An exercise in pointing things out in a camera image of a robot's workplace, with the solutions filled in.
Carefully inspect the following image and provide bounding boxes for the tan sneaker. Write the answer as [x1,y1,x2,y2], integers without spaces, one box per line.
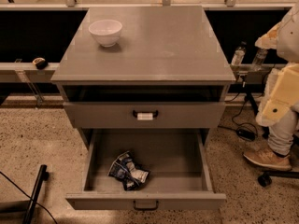
[243,147,292,171]

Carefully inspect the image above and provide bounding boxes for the clear water bottle right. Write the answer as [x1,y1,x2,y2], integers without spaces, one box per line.
[252,48,268,71]

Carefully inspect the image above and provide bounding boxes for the grey drawer cabinet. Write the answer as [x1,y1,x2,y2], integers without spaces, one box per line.
[51,7,235,144]

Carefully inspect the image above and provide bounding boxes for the black office chair base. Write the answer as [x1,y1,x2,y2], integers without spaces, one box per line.
[257,170,299,188]

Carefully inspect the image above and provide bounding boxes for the white ceramic bowl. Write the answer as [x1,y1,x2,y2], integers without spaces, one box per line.
[89,20,122,47]

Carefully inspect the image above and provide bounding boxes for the black stand leg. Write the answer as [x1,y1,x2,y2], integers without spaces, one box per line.
[22,164,49,224]

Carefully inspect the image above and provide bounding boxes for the person leg light trousers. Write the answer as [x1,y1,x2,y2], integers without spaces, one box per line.
[268,105,299,156]

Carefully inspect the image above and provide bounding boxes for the open grey bottom drawer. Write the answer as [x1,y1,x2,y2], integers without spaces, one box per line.
[66,129,226,211]

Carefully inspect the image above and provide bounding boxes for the black power adapter cable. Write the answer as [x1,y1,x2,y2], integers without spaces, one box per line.
[217,82,265,142]

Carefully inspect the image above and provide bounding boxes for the black yellow tape measure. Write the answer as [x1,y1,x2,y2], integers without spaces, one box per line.
[33,57,49,70]

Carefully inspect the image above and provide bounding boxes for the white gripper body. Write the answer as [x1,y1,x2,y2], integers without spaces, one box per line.
[256,63,299,127]

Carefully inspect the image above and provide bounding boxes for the clear water bottle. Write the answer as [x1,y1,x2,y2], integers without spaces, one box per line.
[231,41,247,66]
[252,48,268,71]

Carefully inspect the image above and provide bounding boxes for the blue chip bag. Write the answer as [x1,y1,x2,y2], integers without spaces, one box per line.
[108,151,150,191]

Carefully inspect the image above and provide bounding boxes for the clear water bottle left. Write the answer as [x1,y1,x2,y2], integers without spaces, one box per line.
[231,41,247,66]

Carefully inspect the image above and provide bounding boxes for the closed grey middle drawer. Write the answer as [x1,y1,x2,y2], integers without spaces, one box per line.
[64,102,225,129]

